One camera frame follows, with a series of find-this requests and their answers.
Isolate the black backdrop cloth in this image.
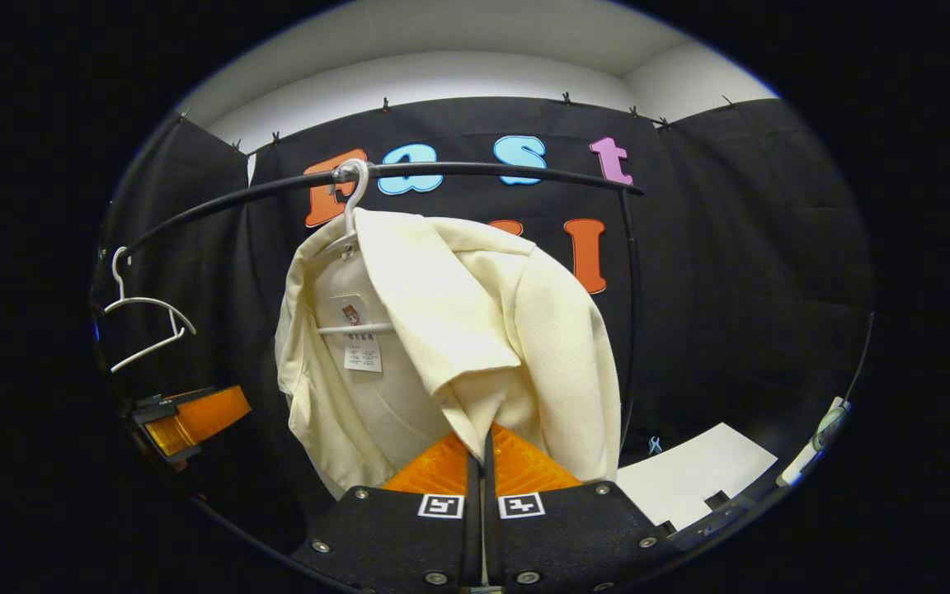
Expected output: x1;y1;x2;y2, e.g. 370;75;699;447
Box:
96;95;876;529

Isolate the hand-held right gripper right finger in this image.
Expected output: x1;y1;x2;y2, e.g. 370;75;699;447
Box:
483;424;680;594

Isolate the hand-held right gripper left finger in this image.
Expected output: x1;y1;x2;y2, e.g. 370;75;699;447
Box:
288;432;484;594

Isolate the black clothes rack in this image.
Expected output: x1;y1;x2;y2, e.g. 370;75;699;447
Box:
96;161;646;463

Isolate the cream jacket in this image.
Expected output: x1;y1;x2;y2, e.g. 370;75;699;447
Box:
275;208;623;500

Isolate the white plastic clothes hanger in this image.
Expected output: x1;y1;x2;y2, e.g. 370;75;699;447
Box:
104;246;197;374
316;158;398;336

